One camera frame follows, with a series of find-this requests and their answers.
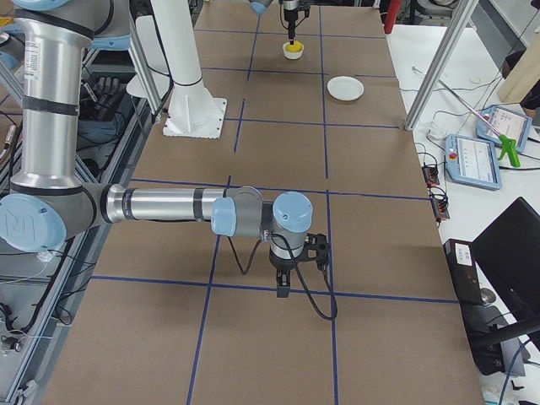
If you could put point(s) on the white bowl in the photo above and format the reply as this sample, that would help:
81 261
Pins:
292 56

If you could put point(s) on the green handled reacher grabber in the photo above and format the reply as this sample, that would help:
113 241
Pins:
508 145

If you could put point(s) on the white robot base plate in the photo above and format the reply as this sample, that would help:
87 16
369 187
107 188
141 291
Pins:
186 126

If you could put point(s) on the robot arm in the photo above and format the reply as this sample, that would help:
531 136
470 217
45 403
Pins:
47 203
259 7

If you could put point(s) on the black laptop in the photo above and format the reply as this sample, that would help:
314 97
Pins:
507 252

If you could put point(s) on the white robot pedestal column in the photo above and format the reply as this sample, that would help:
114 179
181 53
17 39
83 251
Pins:
176 32

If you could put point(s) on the teach pendant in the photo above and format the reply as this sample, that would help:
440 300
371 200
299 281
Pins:
472 161
514 125

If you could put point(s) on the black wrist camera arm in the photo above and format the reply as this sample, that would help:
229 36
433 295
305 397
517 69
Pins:
305 7
317 250

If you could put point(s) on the orange electronics board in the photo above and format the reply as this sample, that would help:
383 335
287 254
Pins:
431 175

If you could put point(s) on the yellow lemon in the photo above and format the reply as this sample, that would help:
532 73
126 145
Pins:
293 47

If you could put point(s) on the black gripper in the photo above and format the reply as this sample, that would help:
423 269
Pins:
290 18
281 265

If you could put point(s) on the teach pendant near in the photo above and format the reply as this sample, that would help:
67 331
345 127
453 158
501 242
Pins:
472 161

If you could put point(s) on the teach pendant far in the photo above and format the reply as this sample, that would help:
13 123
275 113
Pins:
514 125

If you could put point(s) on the white plate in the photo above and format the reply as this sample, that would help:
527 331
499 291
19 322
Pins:
345 88

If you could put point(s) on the aluminium frame post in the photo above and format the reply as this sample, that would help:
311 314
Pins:
452 35

